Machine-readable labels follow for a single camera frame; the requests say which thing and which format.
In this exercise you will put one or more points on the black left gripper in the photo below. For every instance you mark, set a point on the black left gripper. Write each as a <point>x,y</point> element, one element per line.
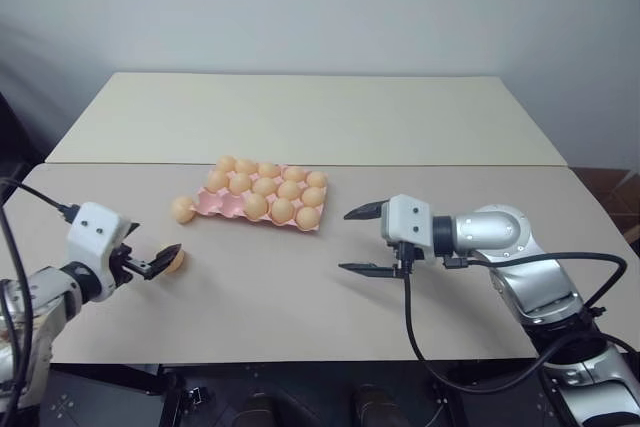
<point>121,267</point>

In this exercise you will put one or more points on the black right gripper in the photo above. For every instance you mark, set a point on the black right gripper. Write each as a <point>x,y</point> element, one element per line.
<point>404,254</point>

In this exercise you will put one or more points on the orange plastic egg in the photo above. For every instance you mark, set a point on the orange plastic egg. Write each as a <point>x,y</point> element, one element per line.
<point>182,209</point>
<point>217,180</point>
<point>288,190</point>
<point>256,207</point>
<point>294,174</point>
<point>282,210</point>
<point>312,196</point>
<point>246,166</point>
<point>226,163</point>
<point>179,263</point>
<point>269,170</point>
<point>307,217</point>
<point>239,183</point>
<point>317,179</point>
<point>263,186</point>

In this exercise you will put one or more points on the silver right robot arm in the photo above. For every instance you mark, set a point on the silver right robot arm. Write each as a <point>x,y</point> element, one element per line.
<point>505,234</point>

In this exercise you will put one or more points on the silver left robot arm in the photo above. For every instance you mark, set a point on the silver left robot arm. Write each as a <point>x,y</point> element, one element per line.
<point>42,292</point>

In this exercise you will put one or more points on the pink plastic egg carton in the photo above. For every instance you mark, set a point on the pink plastic egg carton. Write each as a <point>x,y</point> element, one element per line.
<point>220,202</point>

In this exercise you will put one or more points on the dark bulky object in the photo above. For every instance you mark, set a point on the dark bulky object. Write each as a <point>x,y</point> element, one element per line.
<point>15,147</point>

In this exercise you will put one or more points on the dark rounded shape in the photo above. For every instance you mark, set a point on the dark rounded shape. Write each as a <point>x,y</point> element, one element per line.
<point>377,407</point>
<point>267,412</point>

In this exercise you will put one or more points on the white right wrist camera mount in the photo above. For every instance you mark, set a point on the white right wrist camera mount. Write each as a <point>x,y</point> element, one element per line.
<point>407,217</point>

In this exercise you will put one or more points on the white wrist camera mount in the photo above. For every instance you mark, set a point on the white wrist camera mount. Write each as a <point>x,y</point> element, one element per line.
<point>407,217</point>
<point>95,232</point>

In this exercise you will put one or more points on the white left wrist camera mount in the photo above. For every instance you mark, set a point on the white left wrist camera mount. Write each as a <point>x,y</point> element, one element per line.
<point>95,232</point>

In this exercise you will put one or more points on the black marked base plate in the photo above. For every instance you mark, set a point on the black marked base plate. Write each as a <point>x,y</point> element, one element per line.
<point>95,397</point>

